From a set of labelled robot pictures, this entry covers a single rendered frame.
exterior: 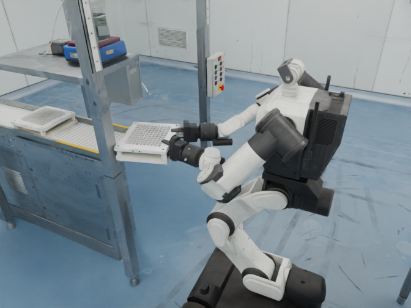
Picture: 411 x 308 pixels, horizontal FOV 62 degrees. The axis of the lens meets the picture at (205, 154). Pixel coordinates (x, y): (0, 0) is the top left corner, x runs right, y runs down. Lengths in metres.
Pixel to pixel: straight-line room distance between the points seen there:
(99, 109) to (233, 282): 1.13
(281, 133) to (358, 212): 1.81
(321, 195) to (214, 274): 0.81
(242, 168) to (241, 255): 0.75
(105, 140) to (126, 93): 0.30
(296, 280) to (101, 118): 1.16
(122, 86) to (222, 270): 1.11
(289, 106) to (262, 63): 3.92
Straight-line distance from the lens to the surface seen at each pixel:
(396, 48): 4.64
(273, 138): 1.06
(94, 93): 1.46
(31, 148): 2.13
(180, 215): 2.58
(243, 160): 1.07
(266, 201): 1.43
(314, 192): 1.39
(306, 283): 1.77
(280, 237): 2.44
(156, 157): 1.54
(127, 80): 1.70
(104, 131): 1.52
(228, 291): 1.92
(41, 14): 5.48
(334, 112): 1.19
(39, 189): 2.44
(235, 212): 1.58
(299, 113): 1.17
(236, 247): 1.72
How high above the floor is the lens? 1.71
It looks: 32 degrees down
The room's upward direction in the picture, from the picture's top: 2 degrees counter-clockwise
